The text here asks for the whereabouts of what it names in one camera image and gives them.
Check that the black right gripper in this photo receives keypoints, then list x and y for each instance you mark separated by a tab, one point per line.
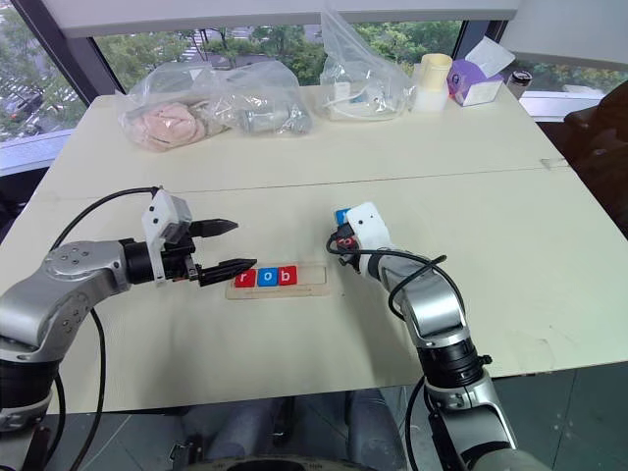
350	257

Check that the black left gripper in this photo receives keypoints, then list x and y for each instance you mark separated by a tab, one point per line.
180	257

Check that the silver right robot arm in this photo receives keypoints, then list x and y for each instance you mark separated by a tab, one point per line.
436	304

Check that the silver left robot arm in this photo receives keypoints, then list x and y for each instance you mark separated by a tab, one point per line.
73	260

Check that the red letter block r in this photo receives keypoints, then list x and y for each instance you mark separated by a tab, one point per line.
245	277

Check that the blue letter block o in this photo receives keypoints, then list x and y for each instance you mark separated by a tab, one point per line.
267	277

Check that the wooden letter tray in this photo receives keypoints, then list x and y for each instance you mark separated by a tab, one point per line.
311	277

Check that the red letter block b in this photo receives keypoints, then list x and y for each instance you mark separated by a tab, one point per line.
287	275

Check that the plastic bag with metal parts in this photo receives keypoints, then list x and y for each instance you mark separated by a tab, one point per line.
270	115

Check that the plastic bag with pink items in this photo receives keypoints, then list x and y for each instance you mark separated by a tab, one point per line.
167	122

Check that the plastic bag with white items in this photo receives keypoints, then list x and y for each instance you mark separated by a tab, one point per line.
358	93

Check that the grey rounded leg shapes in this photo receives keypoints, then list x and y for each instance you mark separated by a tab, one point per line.
235	427

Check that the cream cylinder cup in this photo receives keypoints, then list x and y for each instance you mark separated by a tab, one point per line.
436	71

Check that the purple tissue box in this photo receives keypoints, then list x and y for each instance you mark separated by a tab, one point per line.
471	88

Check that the clear tape piece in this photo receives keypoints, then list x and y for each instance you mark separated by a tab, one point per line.
552	163

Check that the dark cup with lid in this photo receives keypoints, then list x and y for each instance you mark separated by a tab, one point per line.
519	83

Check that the dark brown chair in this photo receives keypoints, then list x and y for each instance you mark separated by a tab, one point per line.
603	147

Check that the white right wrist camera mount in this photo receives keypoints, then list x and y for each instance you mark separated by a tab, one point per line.
370	225

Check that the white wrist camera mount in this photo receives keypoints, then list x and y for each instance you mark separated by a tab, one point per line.
158	216
370	225

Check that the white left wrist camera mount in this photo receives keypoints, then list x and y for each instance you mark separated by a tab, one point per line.
158	216

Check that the dark window frame post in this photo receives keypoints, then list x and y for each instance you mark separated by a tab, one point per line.
73	54

